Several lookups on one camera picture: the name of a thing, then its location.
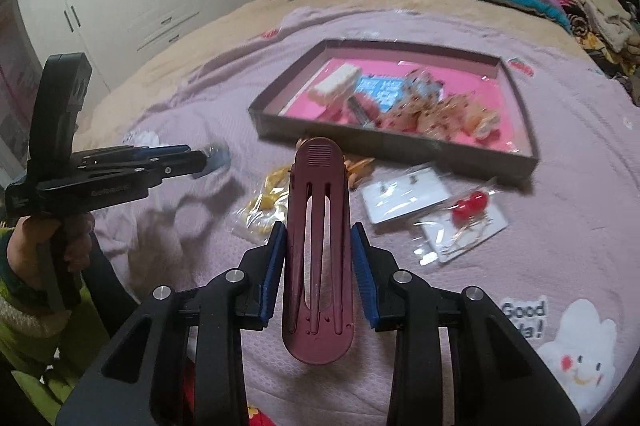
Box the shallow dark cardboard box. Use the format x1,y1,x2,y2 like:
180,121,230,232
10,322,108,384
248,39,539,184

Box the white comb hair clip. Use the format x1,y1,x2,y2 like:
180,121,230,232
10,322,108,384
307,63,362,106

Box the person's left hand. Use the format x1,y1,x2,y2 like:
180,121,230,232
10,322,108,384
6,212,96,290

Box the beige fuzzy bed sheet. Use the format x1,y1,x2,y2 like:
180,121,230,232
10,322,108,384
74,0,587,151

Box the green striped left sleeve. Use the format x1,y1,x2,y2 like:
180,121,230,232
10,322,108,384
1,214,138,425

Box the small clear packet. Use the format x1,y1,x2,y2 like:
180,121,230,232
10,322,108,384
192,142,231,179

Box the pile of folded clothes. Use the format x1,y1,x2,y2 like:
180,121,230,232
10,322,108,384
558,0,639,104

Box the peach spiral hair tie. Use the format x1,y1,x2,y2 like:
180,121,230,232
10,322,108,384
294,138,377,191

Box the white earring card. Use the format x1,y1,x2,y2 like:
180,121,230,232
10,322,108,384
361,166,451,226

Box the pink fuzzy hair clip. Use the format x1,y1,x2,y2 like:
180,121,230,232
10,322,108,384
343,92,381,128

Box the pink book in box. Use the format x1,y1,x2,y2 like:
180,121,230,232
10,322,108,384
277,56,532,156

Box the bagged yellow hoop earrings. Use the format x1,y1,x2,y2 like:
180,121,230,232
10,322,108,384
232,166,290,245

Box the red cherry earrings card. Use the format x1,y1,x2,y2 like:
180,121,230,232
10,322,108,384
411,184,509,267

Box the maroon large hair clip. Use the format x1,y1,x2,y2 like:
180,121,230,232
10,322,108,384
282,138,355,365

